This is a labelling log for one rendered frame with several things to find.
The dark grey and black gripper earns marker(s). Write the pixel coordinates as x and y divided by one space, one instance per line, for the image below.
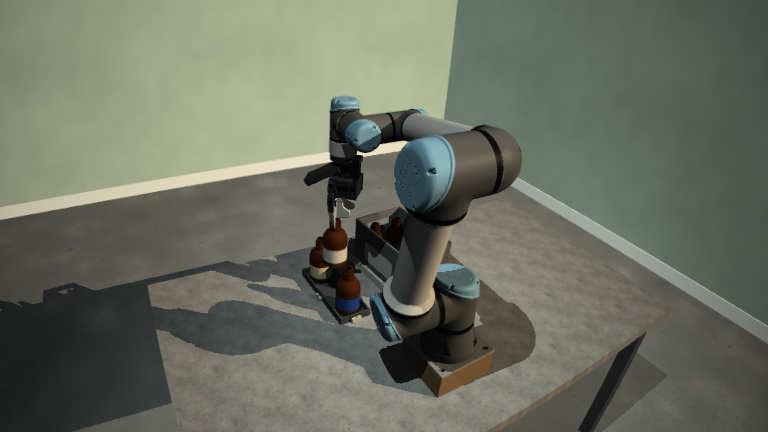
349 179

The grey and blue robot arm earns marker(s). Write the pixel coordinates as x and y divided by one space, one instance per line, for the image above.
443 172

